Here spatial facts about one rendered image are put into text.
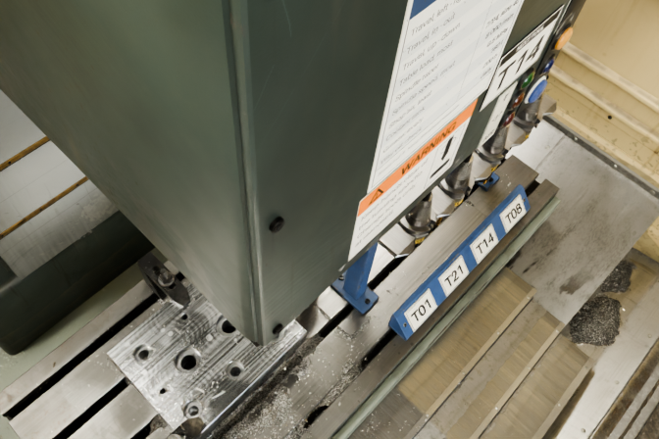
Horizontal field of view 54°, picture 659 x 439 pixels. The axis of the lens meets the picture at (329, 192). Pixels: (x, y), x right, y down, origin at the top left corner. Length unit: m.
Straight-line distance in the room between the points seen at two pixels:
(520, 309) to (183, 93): 1.38
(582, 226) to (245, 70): 1.52
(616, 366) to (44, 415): 1.28
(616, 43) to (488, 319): 0.69
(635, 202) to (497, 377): 0.58
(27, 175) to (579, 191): 1.28
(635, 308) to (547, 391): 0.38
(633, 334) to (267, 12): 1.62
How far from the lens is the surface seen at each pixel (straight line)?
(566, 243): 1.74
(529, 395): 1.59
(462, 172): 1.12
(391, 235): 1.09
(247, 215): 0.38
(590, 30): 1.62
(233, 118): 0.30
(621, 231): 1.76
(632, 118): 1.68
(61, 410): 1.36
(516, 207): 1.51
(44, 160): 1.25
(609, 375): 1.74
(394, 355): 1.34
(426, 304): 1.35
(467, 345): 1.54
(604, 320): 1.80
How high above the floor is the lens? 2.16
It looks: 58 degrees down
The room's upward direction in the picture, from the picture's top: 7 degrees clockwise
